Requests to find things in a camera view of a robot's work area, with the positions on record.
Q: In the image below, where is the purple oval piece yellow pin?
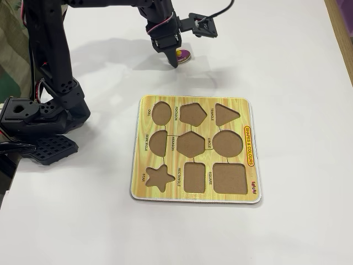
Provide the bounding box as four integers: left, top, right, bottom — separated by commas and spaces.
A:
175, 47, 192, 65

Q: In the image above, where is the purple plastic container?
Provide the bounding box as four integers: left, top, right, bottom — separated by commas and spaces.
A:
334, 0, 353, 39

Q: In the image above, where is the floral patterned cloth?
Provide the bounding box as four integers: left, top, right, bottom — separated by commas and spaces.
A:
0, 0, 36, 116

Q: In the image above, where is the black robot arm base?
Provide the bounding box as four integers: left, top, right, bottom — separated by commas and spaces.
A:
0, 96, 69, 140

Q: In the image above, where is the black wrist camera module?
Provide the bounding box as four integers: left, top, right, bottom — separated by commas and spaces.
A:
178, 12, 218, 39

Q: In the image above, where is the red white wire bundle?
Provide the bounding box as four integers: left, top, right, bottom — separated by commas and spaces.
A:
34, 62, 49, 102

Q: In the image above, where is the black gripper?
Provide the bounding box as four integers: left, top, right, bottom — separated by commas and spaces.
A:
145, 10, 183, 69

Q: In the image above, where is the black gridded clamp plate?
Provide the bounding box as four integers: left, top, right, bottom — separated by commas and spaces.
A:
21, 134, 80, 166

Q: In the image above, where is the wooden shape puzzle board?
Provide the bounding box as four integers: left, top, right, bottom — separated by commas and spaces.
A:
129, 95, 263, 205

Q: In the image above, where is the black power cable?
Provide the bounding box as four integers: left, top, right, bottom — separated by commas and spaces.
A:
0, 142, 36, 155

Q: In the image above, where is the light wooden board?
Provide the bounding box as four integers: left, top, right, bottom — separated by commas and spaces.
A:
325, 0, 353, 85

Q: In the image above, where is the pink white gripper servo wire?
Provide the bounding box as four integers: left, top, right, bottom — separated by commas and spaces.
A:
146, 10, 177, 35

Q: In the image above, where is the black camera cable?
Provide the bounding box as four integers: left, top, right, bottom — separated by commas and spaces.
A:
202, 0, 236, 22

